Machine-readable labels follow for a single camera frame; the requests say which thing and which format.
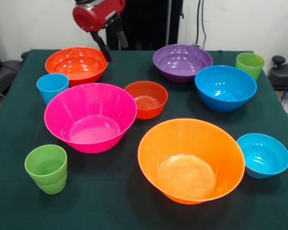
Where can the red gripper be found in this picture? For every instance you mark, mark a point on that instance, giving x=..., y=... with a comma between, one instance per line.
x=96, y=16

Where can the large pink bowl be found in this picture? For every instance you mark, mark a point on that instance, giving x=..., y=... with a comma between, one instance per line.
x=91, y=129

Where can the large red bowl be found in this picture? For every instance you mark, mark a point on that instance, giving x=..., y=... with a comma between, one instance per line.
x=74, y=64

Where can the purple bowl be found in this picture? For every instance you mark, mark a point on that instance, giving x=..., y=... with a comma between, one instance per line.
x=180, y=64

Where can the small red bowl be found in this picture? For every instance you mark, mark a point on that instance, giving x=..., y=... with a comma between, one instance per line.
x=146, y=105

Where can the blue cup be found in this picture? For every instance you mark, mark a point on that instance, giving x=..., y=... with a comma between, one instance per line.
x=50, y=89

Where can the black office chair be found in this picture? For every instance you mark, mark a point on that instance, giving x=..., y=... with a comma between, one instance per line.
x=2, y=72

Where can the medium blue bowl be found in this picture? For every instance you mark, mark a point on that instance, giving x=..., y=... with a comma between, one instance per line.
x=225, y=91

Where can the green cup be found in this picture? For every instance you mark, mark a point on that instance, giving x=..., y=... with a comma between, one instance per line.
x=48, y=175
x=250, y=65

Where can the dark green table cloth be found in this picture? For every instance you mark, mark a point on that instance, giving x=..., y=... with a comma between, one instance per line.
x=110, y=191

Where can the large orange bowl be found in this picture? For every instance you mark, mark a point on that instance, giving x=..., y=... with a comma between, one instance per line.
x=189, y=172

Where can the small light blue bowl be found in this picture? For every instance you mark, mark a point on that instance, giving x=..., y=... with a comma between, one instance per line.
x=264, y=155

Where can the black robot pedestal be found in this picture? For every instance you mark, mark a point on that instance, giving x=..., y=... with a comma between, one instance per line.
x=153, y=28

